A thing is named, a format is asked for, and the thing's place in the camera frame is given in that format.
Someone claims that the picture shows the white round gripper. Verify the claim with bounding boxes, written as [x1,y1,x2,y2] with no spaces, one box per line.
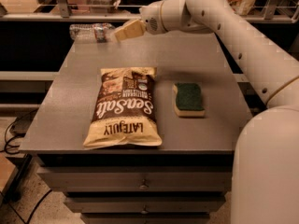
[114,1,163,41]

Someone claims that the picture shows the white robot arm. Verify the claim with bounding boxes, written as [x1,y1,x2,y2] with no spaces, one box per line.
[115,0,299,224]

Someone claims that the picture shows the clear plastic water bottle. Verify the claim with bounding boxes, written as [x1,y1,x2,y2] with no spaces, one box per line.
[69,22,115,44]

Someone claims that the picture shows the green yellow sponge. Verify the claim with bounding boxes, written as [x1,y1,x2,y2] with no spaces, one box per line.
[173,83,205,118]

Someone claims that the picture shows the brown sea salt chip bag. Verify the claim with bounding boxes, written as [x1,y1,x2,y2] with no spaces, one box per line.
[83,67,162,149]

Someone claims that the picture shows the black floor cables left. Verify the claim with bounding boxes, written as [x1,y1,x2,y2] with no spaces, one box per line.
[0,109,39,156]

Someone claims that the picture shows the metal shelf railing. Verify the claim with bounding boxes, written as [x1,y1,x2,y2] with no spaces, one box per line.
[0,0,299,23]

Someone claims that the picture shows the grey drawer cabinet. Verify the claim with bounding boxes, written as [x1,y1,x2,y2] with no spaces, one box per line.
[21,32,250,224]

